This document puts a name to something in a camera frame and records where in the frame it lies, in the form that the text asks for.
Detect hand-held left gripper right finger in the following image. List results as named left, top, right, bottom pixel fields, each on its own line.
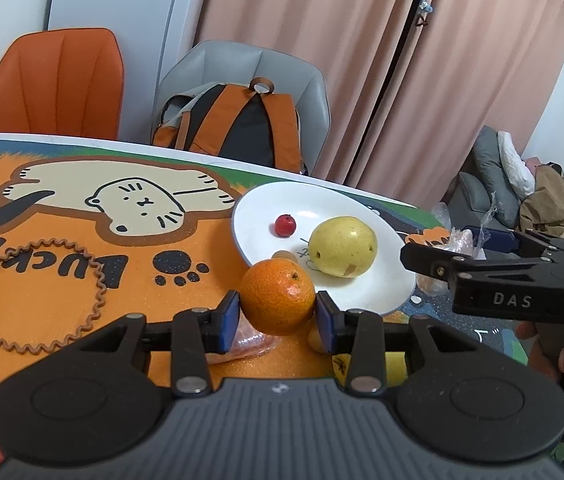
left=315, top=291, right=468, bottom=396

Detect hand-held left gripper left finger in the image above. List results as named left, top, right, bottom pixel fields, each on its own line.
left=89, top=290, right=241, bottom=398

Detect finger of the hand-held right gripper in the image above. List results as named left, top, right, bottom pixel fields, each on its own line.
left=401, top=242, right=564, bottom=283
left=463, top=226, right=564, bottom=256

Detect small plastic-wrapped food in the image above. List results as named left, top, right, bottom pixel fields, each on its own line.
left=206, top=317, right=283, bottom=365

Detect large plastic-wrapped food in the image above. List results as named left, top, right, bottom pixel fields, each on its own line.
left=419, top=227, right=488, bottom=296

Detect large orange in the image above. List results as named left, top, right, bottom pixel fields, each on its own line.
left=239, top=258, right=317, bottom=337

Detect large yellow pear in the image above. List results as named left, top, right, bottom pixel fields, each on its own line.
left=331, top=352, right=409, bottom=388

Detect small yellow pear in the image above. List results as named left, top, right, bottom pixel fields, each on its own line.
left=309, top=216, right=379, bottom=279

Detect white plate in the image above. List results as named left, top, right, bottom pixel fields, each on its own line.
left=231, top=180, right=417, bottom=317

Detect grey sofa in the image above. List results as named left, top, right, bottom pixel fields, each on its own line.
left=444, top=125, right=564, bottom=246

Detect brown blanket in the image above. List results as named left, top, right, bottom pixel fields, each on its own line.
left=519, top=162, right=564, bottom=246

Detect grey pillow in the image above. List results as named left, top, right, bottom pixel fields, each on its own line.
left=472, top=126, right=523, bottom=228

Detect white pillow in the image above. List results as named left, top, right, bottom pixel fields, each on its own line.
left=497, top=131, right=535, bottom=196

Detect pink curtain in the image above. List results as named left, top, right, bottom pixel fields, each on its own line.
left=349, top=0, right=564, bottom=211
left=194, top=0, right=435, bottom=188

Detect orange and black backpack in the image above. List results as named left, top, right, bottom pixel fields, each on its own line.
left=151, top=77, right=310, bottom=176

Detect cat printed table mat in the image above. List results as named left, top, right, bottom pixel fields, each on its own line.
left=0, top=137, right=533, bottom=461

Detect grey chair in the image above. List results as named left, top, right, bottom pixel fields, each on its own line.
left=151, top=40, right=333, bottom=181

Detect orange chair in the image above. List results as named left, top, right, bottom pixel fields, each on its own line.
left=0, top=28, right=126, bottom=141

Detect white fridge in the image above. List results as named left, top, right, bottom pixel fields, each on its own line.
left=43, top=0, right=215, bottom=91

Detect brown wavy ring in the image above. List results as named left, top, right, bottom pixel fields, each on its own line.
left=0, top=239, right=108, bottom=357

